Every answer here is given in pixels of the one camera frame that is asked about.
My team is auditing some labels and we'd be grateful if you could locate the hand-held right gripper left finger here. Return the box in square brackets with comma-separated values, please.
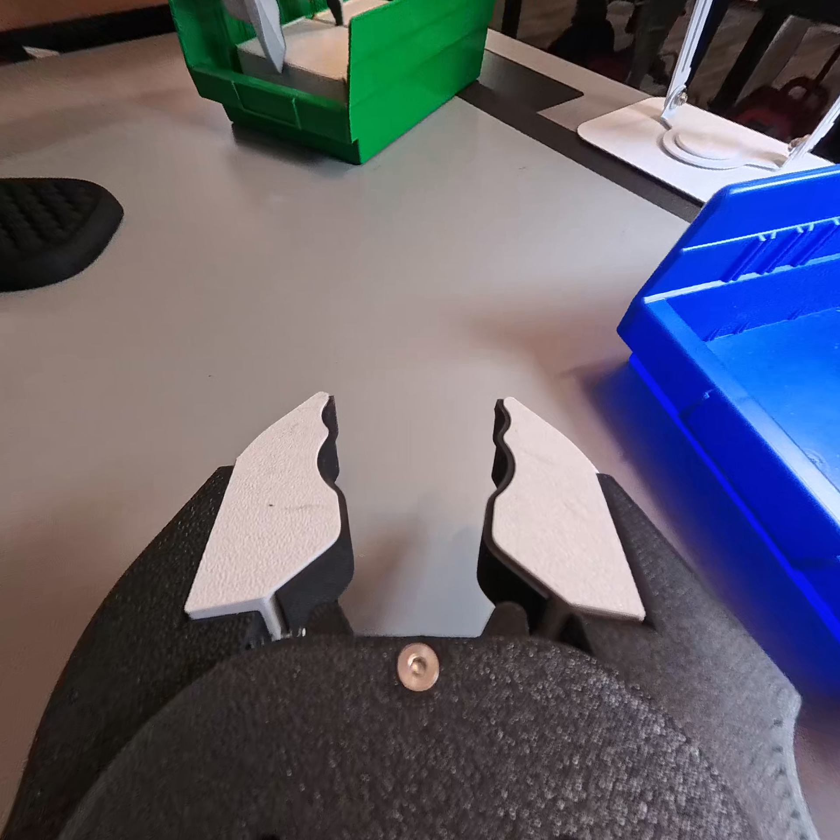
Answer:
[185, 392, 356, 639]

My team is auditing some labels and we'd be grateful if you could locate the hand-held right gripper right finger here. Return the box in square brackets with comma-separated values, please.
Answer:
[478, 397, 647, 635]

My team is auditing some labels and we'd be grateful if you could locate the white cardboard box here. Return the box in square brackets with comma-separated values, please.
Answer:
[236, 0, 395, 99]

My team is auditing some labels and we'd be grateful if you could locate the white document stand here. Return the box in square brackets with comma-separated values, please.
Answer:
[577, 0, 840, 204]

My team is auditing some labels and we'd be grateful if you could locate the red bag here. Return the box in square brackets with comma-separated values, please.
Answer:
[748, 77, 831, 132]

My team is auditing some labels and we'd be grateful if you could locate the black textured pad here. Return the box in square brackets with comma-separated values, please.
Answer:
[0, 178, 124, 293]

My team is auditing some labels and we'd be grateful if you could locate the green plastic bin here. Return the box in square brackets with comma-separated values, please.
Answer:
[169, 0, 496, 165]

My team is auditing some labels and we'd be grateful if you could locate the blue plastic bin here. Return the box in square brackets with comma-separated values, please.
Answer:
[617, 164, 840, 697]

